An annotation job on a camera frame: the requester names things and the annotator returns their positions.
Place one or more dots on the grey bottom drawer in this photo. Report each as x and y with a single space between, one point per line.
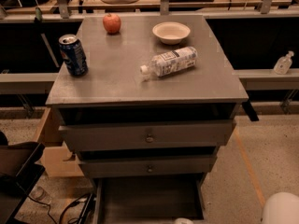
158 199

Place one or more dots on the grey drawer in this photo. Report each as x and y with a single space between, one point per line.
141 166
158 199
96 137

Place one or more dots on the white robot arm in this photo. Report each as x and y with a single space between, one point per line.
279 208

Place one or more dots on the grey top drawer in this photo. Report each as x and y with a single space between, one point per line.
96 137

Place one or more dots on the grey middle drawer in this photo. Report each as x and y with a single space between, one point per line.
141 166

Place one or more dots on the grey drawer cabinet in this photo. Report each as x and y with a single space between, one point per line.
114 91

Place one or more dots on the wooden box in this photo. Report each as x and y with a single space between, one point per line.
57 159

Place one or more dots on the clear plastic cup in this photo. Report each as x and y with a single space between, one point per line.
39 194

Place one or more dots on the clear plastic water bottle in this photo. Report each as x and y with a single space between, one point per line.
170 62

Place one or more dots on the black bin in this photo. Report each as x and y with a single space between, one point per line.
18 175

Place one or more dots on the hand sanitizer bottle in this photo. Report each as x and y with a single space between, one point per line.
284 63

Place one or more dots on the white bowl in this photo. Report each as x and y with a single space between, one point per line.
171 33

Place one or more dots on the blue soda can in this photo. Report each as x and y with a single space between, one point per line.
73 55

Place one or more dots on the red apple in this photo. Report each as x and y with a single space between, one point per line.
112 23

